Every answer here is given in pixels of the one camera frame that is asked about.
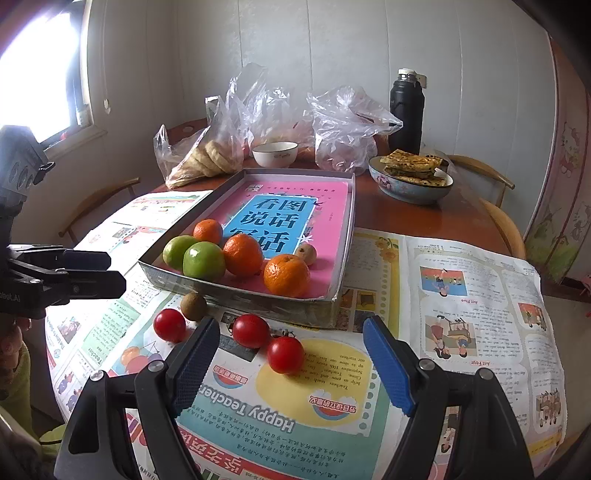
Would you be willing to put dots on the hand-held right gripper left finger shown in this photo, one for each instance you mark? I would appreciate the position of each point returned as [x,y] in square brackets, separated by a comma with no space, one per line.
[194,369]

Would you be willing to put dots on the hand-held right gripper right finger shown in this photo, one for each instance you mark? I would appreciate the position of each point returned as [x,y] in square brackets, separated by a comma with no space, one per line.
[392,369]

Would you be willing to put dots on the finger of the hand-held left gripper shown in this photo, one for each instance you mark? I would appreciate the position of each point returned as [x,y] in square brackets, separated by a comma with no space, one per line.
[97,286]
[83,261]

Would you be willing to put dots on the red cherry tomato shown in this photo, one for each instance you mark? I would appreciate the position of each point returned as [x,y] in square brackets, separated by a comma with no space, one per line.
[250,331]
[169,325]
[285,354]

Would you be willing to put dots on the brown longan fruit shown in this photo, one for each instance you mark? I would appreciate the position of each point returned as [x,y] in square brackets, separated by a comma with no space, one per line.
[193,305]
[306,254]

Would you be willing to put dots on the green round fruit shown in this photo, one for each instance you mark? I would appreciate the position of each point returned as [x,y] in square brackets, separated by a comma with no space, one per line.
[174,251]
[204,261]

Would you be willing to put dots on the grey cardboard box tray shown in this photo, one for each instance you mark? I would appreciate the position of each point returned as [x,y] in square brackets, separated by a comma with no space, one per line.
[258,305]

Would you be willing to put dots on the small orange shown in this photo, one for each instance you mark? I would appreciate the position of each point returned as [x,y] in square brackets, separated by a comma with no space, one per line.
[207,230]

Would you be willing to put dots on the large orange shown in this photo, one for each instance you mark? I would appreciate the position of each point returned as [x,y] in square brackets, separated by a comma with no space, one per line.
[286,276]
[242,254]

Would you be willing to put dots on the person's left hand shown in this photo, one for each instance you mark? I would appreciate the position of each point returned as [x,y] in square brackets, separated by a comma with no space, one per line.
[11,337]

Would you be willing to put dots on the folded newspaper sheet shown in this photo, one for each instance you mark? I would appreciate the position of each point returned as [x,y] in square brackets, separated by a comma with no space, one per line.
[152,212]

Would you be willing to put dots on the window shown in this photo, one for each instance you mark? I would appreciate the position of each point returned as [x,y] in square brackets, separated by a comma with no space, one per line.
[41,69]

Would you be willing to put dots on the open colourful newspaper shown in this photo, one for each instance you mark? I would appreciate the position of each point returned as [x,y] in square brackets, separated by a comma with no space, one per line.
[485,323]

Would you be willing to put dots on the person's olive clothing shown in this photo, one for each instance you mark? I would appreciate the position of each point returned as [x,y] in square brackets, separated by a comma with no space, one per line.
[27,397]

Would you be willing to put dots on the stack of round flatbreads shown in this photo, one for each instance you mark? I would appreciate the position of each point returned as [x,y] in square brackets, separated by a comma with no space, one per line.
[207,159]

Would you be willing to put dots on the pink book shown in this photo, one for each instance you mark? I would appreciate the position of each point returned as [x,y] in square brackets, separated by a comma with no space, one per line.
[328,207]

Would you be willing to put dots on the blue floral bowl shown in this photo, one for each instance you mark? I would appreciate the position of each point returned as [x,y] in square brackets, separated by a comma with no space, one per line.
[411,194]

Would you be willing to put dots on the plastic bag with flatbreads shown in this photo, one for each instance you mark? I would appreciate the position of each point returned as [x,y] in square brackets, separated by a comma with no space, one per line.
[221,120]

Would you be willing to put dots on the pink plastic stool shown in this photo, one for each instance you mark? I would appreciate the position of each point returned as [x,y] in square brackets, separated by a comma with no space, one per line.
[587,295]

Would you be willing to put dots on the stack of scallion pancakes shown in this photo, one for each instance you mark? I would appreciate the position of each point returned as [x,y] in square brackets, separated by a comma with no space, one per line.
[415,161]

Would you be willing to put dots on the white ceramic bowl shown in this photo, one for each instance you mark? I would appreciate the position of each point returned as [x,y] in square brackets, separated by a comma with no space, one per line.
[274,157]

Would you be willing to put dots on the clear crumpled plastic bag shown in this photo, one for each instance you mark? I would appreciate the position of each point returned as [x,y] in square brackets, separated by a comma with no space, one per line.
[268,106]

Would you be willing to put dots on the clear plastic bag red contents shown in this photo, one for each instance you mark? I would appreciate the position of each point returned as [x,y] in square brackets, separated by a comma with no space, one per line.
[346,124]

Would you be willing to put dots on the black thermos bottle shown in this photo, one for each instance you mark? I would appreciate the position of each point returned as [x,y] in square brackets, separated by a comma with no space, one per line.
[406,115]

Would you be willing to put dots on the cartoon wall sticker panel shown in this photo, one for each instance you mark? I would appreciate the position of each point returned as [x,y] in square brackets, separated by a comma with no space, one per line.
[568,184]

